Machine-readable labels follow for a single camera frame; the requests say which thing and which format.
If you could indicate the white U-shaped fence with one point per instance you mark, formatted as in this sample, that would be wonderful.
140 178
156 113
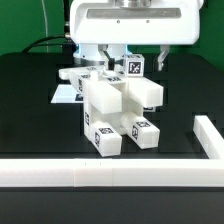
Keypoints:
208 172

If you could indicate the white fiducial marker plate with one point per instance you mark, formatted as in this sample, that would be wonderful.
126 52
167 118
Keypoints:
66 94

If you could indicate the white tagged cube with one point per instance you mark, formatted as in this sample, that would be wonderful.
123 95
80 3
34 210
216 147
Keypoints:
134 65
149 109

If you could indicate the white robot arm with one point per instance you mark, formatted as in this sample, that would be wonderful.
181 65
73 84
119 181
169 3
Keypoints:
88 53

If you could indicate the white chair back frame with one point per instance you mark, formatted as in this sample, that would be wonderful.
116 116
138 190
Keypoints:
141 90

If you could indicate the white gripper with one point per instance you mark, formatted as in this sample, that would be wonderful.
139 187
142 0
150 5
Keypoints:
164 22

